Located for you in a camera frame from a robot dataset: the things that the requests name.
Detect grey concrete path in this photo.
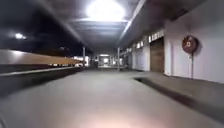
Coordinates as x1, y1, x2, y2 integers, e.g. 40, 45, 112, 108
0, 67, 224, 128

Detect covered walkway roof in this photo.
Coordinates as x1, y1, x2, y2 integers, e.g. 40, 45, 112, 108
35, 0, 208, 55

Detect walkway roof post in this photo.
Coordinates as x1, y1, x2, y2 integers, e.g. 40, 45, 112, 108
82, 46, 87, 68
116, 46, 121, 71

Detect red hose reel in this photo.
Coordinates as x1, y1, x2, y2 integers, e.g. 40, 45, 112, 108
181, 34, 200, 80

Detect pale low wall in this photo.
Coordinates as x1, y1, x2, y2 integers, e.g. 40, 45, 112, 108
0, 48, 84, 67

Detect ceiling lamp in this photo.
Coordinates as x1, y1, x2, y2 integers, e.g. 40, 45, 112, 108
85, 0, 126, 22

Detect raised concrete pavement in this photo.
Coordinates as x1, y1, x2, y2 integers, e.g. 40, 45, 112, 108
128, 70, 224, 113

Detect white building with wooden door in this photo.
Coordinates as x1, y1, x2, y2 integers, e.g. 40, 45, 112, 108
119, 0, 224, 85

